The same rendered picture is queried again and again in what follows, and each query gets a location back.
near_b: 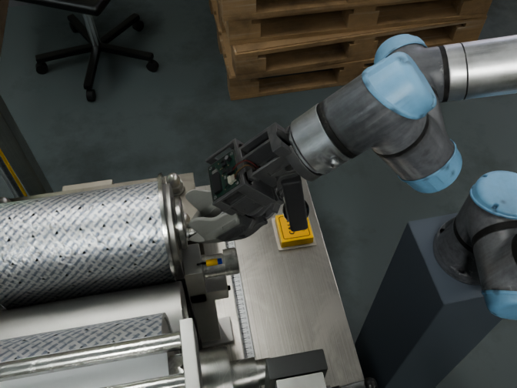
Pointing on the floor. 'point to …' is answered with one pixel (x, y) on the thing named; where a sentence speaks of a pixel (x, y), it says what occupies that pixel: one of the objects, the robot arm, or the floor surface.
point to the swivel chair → (91, 8)
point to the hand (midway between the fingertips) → (200, 231)
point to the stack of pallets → (327, 38)
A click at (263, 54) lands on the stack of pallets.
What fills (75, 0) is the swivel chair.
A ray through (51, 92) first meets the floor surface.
